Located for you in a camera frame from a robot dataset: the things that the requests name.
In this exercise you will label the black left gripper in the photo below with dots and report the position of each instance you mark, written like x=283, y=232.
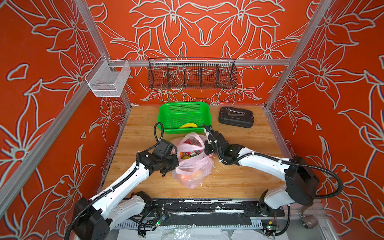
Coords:
x=176, y=163

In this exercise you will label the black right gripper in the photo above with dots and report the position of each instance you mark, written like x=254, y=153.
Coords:
x=206, y=151

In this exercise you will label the pink plastic bag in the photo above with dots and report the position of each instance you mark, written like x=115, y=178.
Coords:
x=194, y=164

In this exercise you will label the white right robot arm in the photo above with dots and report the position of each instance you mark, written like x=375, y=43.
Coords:
x=298, y=180

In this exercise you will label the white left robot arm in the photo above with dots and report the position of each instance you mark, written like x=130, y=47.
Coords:
x=94, y=218

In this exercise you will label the yellow banana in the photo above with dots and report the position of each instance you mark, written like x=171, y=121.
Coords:
x=188, y=126

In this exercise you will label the black plastic tool case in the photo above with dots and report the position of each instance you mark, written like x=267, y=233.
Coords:
x=236, y=117

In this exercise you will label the green plastic basket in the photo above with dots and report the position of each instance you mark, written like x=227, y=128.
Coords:
x=174, y=115

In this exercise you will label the clear plastic wrap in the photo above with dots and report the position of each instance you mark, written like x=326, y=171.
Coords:
x=181, y=233

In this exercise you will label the metal pipe fitting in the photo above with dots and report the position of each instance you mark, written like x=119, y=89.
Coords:
x=308, y=221

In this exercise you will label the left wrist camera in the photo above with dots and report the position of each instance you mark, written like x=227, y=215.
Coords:
x=164, y=149

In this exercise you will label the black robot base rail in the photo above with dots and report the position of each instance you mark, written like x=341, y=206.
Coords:
x=225, y=214

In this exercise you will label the black wire wall basket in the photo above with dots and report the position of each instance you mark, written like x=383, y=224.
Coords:
x=195, y=73

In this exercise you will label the white wire wall basket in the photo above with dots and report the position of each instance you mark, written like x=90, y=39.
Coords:
x=108, y=78

